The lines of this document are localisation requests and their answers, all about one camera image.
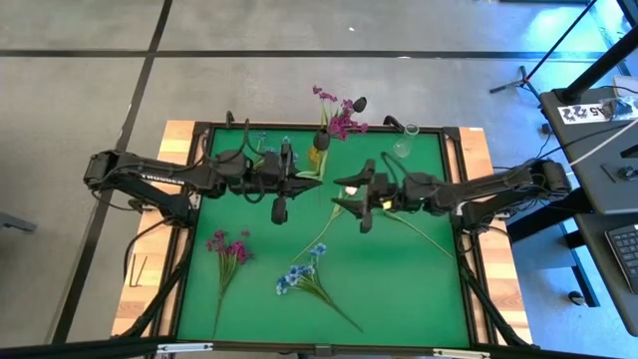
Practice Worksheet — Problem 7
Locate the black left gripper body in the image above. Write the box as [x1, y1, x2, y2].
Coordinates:
[251, 143, 295, 196]

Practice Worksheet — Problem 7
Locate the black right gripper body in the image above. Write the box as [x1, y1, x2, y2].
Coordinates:
[365, 169, 406, 220]

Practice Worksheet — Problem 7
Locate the blue artificial flower bunch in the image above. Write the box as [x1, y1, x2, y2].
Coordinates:
[275, 242, 366, 334]
[248, 131, 300, 169]

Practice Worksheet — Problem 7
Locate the black artificial tulip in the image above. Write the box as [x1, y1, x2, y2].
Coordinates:
[296, 129, 332, 208]
[343, 96, 369, 126]

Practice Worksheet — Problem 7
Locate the magenta artificial flower bunch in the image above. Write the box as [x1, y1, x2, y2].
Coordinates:
[205, 228, 254, 336]
[311, 85, 370, 154]

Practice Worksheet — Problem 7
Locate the yellow glass vase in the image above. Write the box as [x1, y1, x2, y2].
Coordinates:
[307, 145, 328, 171]

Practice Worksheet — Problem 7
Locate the clear glass vase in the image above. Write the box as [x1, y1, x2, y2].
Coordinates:
[392, 122, 421, 159]

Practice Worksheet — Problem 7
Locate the green table mat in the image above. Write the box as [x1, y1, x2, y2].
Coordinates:
[176, 128, 473, 349]

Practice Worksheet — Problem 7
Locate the black desk leg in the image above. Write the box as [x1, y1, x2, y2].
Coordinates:
[505, 186, 602, 308]

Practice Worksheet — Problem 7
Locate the black light stand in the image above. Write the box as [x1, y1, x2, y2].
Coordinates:
[488, 0, 599, 99]

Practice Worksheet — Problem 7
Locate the white printed paper label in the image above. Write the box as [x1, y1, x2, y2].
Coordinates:
[556, 102, 615, 126]

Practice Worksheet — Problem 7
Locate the dark gray desk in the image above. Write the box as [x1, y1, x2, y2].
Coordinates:
[572, 212, 638, 338]

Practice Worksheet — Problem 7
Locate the black keyboard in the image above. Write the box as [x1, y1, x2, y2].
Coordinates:
[604, 222, 638, 296]

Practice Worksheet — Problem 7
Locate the gray table foot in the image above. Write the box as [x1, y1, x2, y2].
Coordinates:
[0, 210, 39, 233]

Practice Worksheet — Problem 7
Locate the white box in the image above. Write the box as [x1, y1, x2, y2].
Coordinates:
[611, 74, 638, 99]

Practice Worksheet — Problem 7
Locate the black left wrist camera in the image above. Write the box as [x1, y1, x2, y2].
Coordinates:
[270, 195, 289, 226]

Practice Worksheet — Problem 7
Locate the black table frame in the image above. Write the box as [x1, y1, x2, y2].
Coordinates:
[168, 121, 479, 356]

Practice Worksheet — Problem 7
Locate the black cable conduit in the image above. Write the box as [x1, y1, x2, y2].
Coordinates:
[117, 238, 193, 340]
[458, 248, 532, 348]

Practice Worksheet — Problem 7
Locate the silver metal bracket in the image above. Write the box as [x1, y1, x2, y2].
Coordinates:
[432, 348, 492, 359]
[157, 342, 214, 355]

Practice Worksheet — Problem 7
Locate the white cable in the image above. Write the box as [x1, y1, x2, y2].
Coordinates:
[567, 130, 638, 169]

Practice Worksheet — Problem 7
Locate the black slanted post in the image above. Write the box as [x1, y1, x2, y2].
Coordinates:
[555, 27, 638, 105]

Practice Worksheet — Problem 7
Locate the clear bag with cables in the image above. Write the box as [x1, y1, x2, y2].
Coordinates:
[599, 96, 638, 121]

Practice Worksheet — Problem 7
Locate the black frame rail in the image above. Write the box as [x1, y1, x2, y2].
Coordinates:
[0, 336, 638, 359]

